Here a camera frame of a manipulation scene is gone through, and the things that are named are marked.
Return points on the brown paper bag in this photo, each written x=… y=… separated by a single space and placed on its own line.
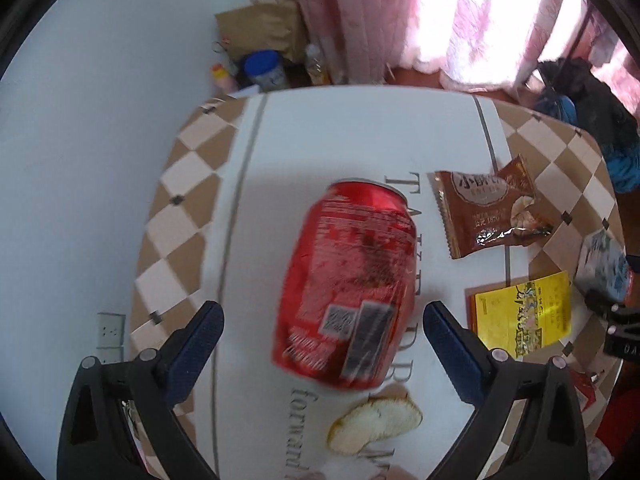
x=260 y=27

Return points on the pile of black clothes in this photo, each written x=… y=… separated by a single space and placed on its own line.
x=595 y=95

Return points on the yellow snack packet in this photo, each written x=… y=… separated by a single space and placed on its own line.
x=520 y=315

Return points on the checkered brown white tablecloth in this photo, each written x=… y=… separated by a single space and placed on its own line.
x=200 y=170

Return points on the red soda can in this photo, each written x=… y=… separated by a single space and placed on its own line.
x=345 y=280

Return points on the pink floral curtain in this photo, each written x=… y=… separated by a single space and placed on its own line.
x=380 y=15

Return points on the bitten apple piece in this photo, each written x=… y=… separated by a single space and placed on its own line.
x=372 y=422

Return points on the blue lidded white jar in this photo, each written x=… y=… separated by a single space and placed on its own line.
x=266 y=70

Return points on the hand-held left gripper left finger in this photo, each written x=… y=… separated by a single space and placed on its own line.
x=196 y=351

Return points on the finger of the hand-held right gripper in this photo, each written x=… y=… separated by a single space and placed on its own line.
x=602 y=304
x=634 y=267

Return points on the small red capped bottle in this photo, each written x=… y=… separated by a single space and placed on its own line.
x=222 y=79

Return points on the blue white patterned packet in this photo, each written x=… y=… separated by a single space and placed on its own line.
x=600 y=265

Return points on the clear plastic bottle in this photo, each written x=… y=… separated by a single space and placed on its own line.
x=316 y=65

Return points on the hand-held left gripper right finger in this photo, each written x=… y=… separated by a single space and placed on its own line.
x=450 y=350

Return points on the white wall socket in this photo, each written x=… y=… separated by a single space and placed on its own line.
x=110 y=331

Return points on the red snack wrapper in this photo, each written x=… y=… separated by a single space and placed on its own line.
x=582 y=387

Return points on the brown snack packet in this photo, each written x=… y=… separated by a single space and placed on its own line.
x=487 y=210

